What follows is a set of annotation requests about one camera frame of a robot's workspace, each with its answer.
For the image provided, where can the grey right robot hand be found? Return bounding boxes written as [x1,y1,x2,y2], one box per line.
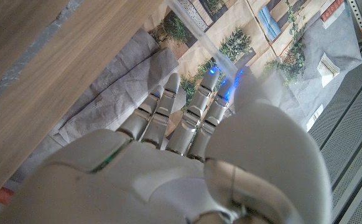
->
[0,65,333,224]

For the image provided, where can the clear plastic pipette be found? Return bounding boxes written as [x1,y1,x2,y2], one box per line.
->
[167,0,241,78]

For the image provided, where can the printed fabric backdrop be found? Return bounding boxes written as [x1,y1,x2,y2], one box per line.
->
[0,0,362,224]

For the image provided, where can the slotted metal upright rail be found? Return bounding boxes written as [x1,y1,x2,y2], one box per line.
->
[346,0,362,40]

